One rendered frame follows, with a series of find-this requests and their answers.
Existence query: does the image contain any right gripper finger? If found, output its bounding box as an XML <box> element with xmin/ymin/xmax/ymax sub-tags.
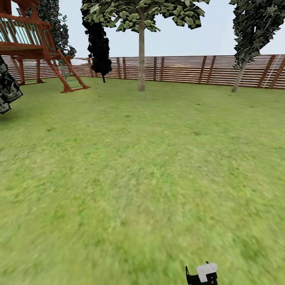
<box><xmin>186</xmin><ymin>268</ymin><xmax>199</xmax><ymax>285</ymax></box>

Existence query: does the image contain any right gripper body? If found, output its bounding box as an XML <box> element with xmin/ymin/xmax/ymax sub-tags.
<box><xmin>190</xmin><ymin>273</ymin><xmax>218</xmax><ymax>285</ymax></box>

